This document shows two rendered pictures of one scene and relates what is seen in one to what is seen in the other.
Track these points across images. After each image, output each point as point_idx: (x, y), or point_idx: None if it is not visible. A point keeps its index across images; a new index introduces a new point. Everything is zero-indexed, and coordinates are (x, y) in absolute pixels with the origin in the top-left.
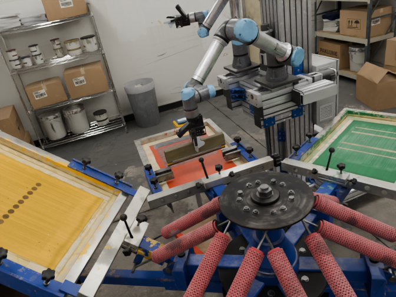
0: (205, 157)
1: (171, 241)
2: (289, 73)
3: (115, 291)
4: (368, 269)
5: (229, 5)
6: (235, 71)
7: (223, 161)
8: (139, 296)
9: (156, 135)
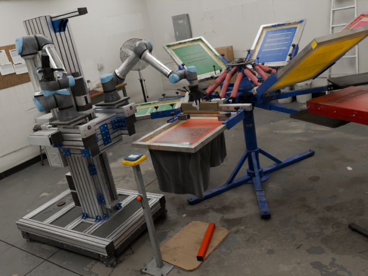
0: (187, 127)
1: (208, 263)
2: (103, 101)
3: (287, 254)
4: (230, 85)
5: (35, 64)
6: (88, 114)
7: (188, 122)
8: (271, 240)
9: (176, 145)
